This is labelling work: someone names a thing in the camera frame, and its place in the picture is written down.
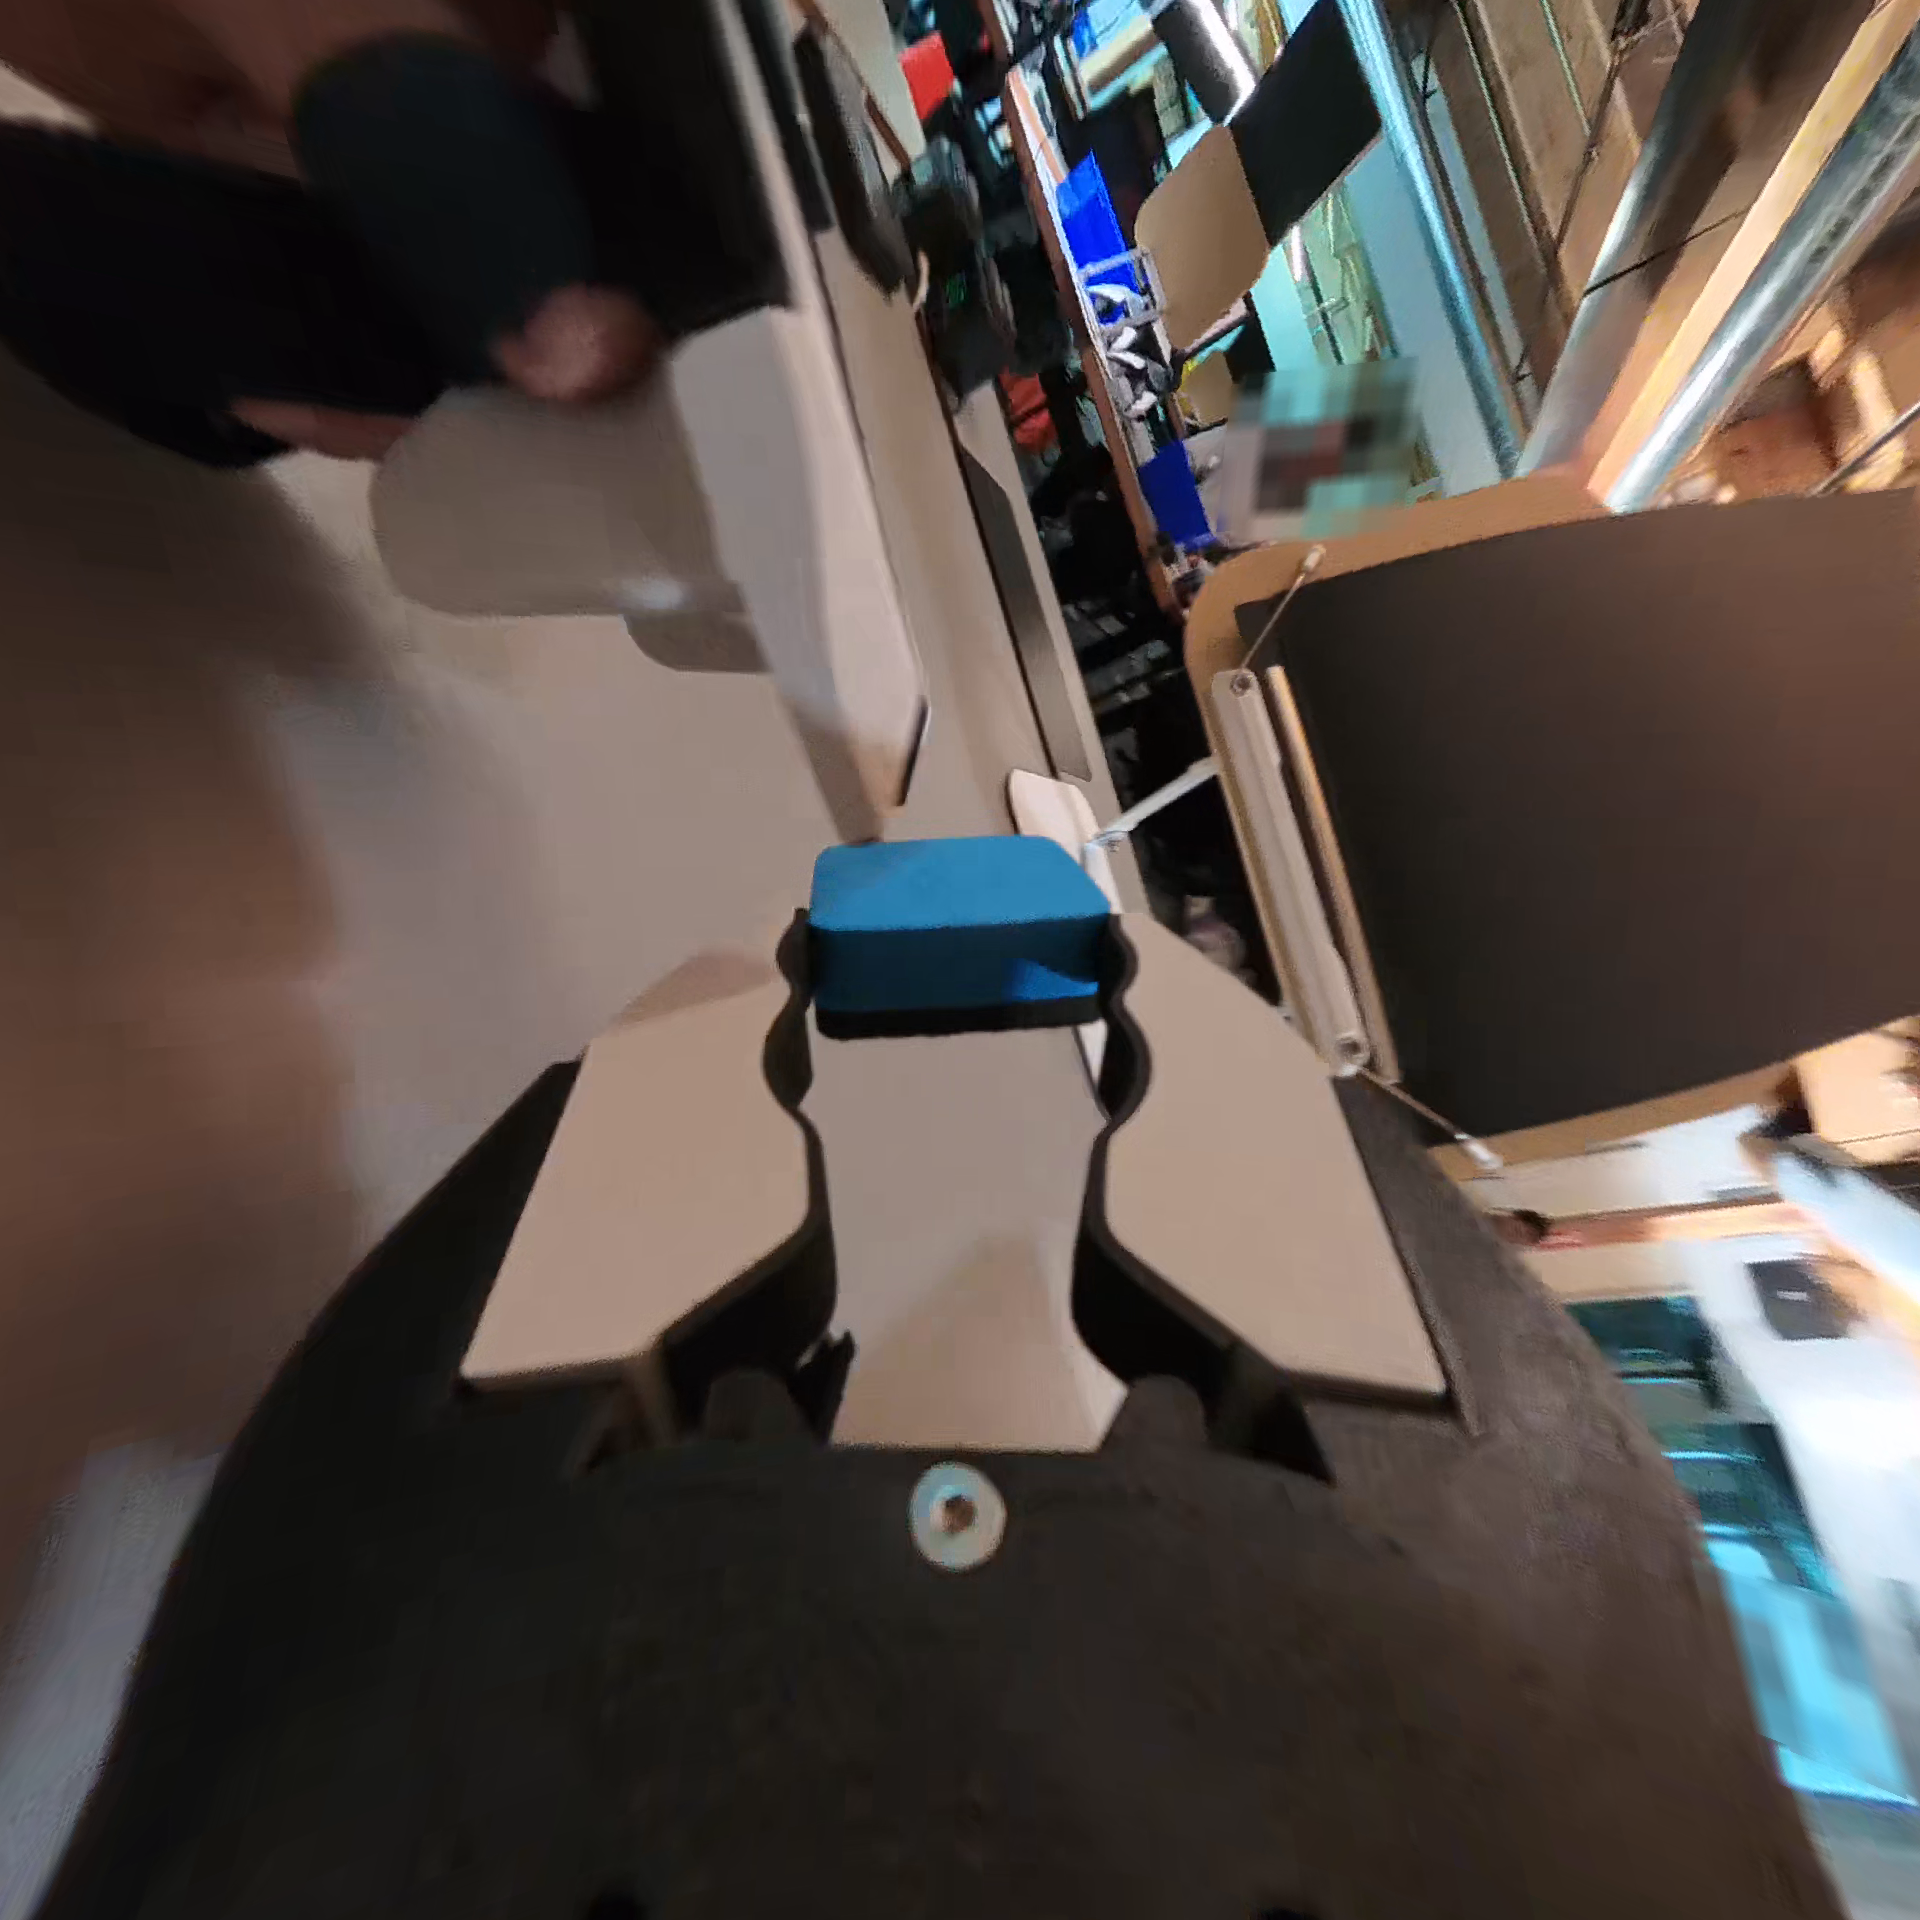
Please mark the white monitor stand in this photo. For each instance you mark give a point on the white monitor stand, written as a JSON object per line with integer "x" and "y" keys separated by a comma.
{"x": 1060, "y": 825}

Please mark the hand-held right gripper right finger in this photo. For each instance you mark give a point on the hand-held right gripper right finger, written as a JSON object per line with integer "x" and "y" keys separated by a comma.
{"x": 1277, "y": 1200}

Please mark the person's left hand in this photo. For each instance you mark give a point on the person's left hand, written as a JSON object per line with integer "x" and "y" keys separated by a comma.
{"x": 580, "y": 345}

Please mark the grey desk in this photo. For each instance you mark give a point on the grey desk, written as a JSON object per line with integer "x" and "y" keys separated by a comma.
{"x": 525, "y": 902}

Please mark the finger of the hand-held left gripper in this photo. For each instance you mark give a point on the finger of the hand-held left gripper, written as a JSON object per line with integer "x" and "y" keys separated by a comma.
{"x": 557, "y": 494}
{"x": 690, "y": 165}

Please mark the black table mat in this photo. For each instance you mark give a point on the black table mat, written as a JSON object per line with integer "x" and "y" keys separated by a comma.
{"x": 1028, "y": 599}

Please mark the wooden background desk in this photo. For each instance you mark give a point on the wooden background desk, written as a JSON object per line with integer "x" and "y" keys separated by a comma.
{"x": 1095, "y": 360}

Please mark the blue foam eraser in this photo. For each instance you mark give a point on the blue foam eraser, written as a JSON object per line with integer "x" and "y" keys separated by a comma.
{"x": 960, "y": 914}

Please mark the tan cardboard panel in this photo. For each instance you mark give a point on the tan cardboard panel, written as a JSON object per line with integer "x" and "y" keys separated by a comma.
{"x": 1245, "y": 181}

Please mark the blue storage bin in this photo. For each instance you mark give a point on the blue storage bin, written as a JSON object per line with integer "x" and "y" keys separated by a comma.
{"x": 1090, "y": 224}
{"x": 1178, "y": 494}

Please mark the person's torso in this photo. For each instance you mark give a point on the person's torso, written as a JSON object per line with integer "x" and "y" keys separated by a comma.
{"x": 60, "y": 1650}

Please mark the person's left forearm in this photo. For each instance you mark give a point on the person's left forearm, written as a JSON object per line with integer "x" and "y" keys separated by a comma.
{"x": 135, "y": 284}

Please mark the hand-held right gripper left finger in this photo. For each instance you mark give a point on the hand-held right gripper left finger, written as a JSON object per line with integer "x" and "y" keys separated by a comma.
{"x": 645, "y": 1200}

